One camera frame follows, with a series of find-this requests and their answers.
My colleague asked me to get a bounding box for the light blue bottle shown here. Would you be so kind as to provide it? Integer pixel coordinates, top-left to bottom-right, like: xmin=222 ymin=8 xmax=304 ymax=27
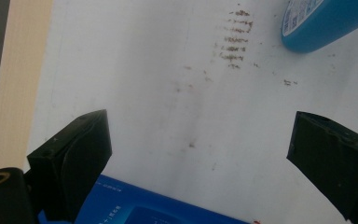
xmin=281 ymin=0 xmax=358 ymax=53

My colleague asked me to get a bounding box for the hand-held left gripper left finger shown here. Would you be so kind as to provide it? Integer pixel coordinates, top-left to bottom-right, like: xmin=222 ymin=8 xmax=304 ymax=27
xmin=26 ymin=108 xmax=113 ymax=224

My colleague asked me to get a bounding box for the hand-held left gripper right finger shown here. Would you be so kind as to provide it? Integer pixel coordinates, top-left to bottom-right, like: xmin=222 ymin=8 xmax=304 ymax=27
xmin=286 ymin=110 xmax=358 ymax=224

